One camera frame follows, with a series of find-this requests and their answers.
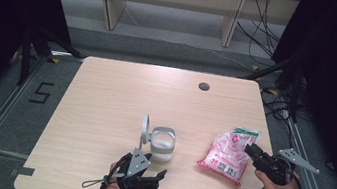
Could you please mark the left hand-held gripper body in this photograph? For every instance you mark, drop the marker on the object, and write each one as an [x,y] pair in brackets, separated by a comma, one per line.
[137,167]

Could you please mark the pink and white bag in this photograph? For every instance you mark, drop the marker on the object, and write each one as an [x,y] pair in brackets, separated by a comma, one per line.
[226,155]

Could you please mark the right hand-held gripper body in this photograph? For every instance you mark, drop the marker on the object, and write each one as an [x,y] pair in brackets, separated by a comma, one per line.
[273,167]

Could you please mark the white lidded jar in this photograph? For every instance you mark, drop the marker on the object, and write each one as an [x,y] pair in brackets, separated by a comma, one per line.
[162,144]

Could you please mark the black tripod stand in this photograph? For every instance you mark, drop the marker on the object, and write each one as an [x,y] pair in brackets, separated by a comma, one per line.
[26,56]
[296,93]

